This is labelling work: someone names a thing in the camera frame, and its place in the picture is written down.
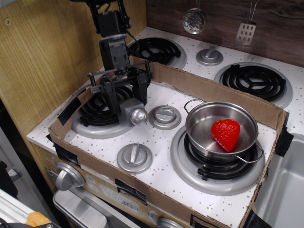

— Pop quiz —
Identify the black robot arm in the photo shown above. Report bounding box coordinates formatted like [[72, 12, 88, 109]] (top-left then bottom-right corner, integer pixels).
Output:
[[85, 0, 152, 114]]

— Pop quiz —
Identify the back left black burner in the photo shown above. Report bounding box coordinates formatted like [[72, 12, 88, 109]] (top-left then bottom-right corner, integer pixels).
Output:
[[128, 38, 187, 69]]

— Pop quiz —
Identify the silver knob centre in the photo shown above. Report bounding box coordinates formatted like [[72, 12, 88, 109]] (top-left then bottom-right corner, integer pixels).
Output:
[[149, 105, 181, 130]]

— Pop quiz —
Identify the red toy strawberry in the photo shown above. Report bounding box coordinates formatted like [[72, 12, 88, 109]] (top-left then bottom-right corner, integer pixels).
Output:
[[210, 119, 240, 152]]

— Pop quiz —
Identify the oven clock display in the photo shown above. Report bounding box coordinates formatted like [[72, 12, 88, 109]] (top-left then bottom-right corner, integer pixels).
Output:
[[100, 184, 139, 213]]

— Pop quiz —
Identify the silver oven dial bottom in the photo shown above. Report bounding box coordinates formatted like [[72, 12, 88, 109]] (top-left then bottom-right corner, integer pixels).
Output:
[[156, 218, 183, 228]]

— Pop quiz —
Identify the front left black burner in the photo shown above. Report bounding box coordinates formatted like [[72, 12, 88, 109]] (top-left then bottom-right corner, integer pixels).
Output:
[[72, 85, 134, 139]]

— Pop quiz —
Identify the silver knob front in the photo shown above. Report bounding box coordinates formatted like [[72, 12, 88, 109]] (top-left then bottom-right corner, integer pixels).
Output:
[[116, 143, 153, 174]]

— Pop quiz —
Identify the silver oven dial left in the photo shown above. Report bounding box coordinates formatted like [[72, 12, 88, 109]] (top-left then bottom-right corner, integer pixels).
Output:
[[55, 162, 85, 191]]

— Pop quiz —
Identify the back right black burner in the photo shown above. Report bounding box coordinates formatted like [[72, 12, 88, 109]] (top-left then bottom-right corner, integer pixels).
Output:
[[214, 62, 293, 108]]

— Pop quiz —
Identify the cardboard tray border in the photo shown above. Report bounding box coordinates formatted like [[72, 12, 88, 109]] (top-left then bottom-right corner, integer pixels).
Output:
[[49, 63, 288, 228]]

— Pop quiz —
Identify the hanging perforated ladle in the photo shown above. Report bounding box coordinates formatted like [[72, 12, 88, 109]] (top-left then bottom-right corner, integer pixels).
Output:
[[182, 0, 207, 35]]

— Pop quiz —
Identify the grey sink basin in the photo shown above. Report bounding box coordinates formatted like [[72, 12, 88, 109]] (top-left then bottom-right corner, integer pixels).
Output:
[[251, 134, 304, 228]]

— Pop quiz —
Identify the silver knob back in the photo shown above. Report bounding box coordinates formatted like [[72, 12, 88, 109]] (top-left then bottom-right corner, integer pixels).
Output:
[[196, 46, 224, 66]]

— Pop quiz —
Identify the hanging metal spatula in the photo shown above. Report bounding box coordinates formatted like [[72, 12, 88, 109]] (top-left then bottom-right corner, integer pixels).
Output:
[[235, 0, 259, 46]]

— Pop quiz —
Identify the front right black burner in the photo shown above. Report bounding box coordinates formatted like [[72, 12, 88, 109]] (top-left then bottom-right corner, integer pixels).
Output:
[[170, 126, 265, 196]]

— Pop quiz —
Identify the silver oven door handle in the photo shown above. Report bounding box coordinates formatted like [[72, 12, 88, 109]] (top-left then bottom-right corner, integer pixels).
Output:
[[53, 190, 108, 228]]

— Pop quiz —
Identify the orange object bottom left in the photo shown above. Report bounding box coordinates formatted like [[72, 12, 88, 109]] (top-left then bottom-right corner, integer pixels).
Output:
[[25, 212, 50, 227]]

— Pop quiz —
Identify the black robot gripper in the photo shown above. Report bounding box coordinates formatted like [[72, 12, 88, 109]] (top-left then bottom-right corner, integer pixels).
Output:
[[88, 38, 151, 114]]

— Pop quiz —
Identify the silver oven dial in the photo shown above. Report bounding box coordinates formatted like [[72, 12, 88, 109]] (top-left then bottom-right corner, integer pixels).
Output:
[[55, 162, 85, 191], [156, 218, 183, 228]]

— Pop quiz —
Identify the silver knob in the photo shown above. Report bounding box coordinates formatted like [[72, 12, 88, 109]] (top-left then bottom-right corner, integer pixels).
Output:
[[196, 46, 224, 66], [116, 143, 153, 174], [149, 105, 181, 130]]

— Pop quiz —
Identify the black burner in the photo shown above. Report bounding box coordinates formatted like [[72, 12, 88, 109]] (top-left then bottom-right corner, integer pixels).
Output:
[[128, 38, 187, 69], [214, 62, 293, 108], [170, 126, 265, 196], [72, 85, 134, 139]]

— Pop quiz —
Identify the steel pot with handles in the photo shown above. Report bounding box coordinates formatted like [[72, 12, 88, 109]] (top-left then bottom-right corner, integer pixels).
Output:
[[184, 101, 263, 164]]

